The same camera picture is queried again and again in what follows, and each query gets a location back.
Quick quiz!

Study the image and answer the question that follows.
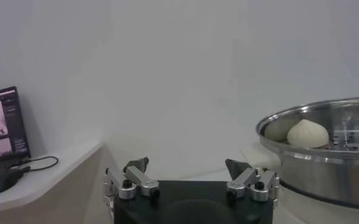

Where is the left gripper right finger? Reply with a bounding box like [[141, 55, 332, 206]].
[[224, 158, 280, 208]]

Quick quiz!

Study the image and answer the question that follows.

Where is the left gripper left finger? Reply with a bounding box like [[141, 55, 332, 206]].
[[102, 156, 161, 214]]

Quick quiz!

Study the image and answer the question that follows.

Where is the white steamed baozi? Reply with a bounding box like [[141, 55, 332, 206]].
[[286, 118, 330, 149]]

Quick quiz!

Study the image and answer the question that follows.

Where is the stainless steel steamer basket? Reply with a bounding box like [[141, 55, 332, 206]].
[[255, 96, 359, 211]]

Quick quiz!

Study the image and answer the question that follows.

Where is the large white table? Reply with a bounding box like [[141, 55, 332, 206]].
[[172, 169, 238, 183]]

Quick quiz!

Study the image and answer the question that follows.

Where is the white side table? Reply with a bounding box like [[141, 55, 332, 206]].
[[0, 141, 104, 224]]

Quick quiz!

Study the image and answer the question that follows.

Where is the black looped cable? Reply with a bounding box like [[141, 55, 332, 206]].
[[11, 155, 60, 173]]

